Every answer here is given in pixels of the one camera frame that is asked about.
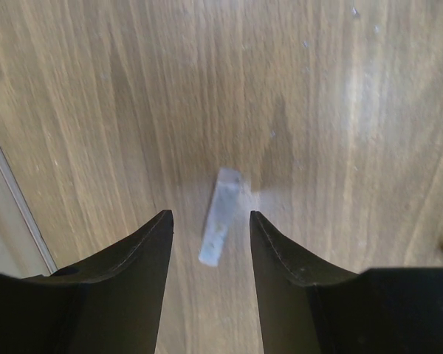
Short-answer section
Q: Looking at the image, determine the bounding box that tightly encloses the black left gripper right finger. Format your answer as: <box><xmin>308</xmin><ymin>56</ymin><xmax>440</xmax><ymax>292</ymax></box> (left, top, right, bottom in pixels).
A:
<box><xmin>250</xmin><ymin>211</ymin><xmax>443</xmax><ymax>353</ymax></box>

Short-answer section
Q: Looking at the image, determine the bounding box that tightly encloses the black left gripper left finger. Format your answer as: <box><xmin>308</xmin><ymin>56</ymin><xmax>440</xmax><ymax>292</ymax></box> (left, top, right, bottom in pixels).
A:
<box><xmin>0</xmin><ymin>210</ymin><xmax>174</xmax><ymax>353</ymax></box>

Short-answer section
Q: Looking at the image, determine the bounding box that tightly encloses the grey white eraser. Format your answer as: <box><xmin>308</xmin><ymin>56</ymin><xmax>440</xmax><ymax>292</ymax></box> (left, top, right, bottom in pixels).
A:
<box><xmin>199</xmin><ymin>168</ymin><xmax>241</xmax><ymax>267</ymax></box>

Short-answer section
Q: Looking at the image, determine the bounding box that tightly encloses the wooden rack base tray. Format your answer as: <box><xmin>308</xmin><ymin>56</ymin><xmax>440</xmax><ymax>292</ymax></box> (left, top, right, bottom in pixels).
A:
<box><xmin>0</xmin><ymin>147</ymin><xmax>58</xmax><ymax>278</ymax></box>

